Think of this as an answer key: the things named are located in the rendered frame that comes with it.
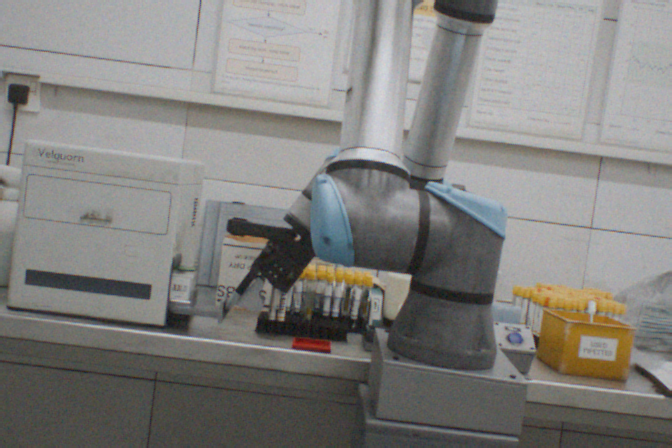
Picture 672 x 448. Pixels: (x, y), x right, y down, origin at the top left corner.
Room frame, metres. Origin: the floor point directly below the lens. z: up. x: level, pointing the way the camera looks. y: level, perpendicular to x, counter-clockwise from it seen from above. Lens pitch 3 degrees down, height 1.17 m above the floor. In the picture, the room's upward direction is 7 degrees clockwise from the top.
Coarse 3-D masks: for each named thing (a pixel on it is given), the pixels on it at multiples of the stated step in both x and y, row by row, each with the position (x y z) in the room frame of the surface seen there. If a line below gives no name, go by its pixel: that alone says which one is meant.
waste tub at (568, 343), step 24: (552, 312) 1.60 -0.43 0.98; (576, 312) 1.66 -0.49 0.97; (552, 336) 1.58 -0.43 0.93; (576, 336) 1.53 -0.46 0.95; (600, 336) 1.53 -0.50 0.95; (624, 336) 1.54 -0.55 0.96; (552, 360) 1.57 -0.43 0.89; (576, 360) 1.53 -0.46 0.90; (600, 360) 1.53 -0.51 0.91; (624, 360) 1.54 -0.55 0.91
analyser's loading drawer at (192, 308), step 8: (192, 296) 1.48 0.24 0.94; (224, 296) 1.53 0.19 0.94; (168, 304) 1.48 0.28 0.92; (176, 304) 1.48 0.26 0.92; (184, 304) 1.48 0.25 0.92; (192, 304) 1.49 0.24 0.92; (200, 304) 1.54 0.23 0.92; (224, 304) 1.50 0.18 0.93; (176, 312) 1.48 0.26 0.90; (184, 312) 1.48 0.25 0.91; (192, 312) 1.48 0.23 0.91; (200, 312) 1.48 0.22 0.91; (208, 312) 1.48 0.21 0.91; (216, 312) 1.48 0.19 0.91
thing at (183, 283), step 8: (176, 272) 1.50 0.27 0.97; (184, 272) 1.50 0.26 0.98; (192, 272) 1.50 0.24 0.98; (176, 280) 1.49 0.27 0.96; (184, 280) 1.49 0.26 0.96; (192, 280) 1.49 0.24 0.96; (176, 288) 1.49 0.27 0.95; (184, 288) 1.49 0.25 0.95; (192, 288) 1.50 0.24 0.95; (176, 296) 1.49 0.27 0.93; (184, 296) 1.49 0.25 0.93
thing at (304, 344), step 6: (294, 342) 1.46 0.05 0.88; (300, 342) 1.50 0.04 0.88; (306, 342) 1.50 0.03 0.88; (312, 342) 1.51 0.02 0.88; (318, 342) 1.51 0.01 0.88; (324, 342) 1.51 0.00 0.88; (330, 342) 1.50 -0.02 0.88; (294, 348) 1.44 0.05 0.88; (300, 348) 1.44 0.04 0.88; (306, 348) 1.44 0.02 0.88; (312, 348) 1.44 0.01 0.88; (318, 348) 1.44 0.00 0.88; (324, 348) 1.44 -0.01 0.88; (330, 348) 1.45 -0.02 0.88
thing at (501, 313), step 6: (492, 306) 1.60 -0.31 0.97; (498, 306) 1.60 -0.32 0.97; (504, 306) 1.60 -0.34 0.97; (510, 306) 1.62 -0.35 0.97; (516, 306) 1.63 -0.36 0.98; (492, 312) 1.60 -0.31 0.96; (498, 312) 1.60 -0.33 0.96; (504, 312) 1.60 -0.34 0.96; (510, 312) 1.59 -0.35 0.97; (516, 312) 1.59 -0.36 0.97; (492, 318) 1.60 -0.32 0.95; (498, 318) 1.60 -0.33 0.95; (504, 318) 1.60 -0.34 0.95; (510, 318) 1.59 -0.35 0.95; (516, 318) 1.59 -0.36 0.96
